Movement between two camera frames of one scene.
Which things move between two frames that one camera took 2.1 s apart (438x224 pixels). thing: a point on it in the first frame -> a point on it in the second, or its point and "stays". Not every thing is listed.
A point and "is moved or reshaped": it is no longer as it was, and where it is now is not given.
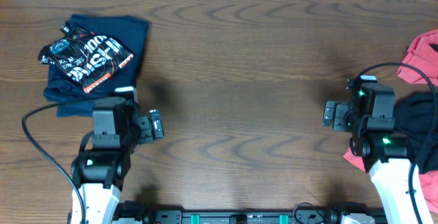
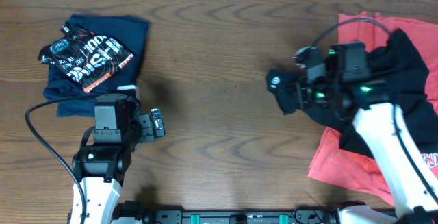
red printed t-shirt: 423,52 -> 337,165
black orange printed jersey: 85,57 stays
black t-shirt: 415,114 is moved or reshaped
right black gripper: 341,108 -> 304,90
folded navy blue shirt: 129,31 stays
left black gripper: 146,134 stays
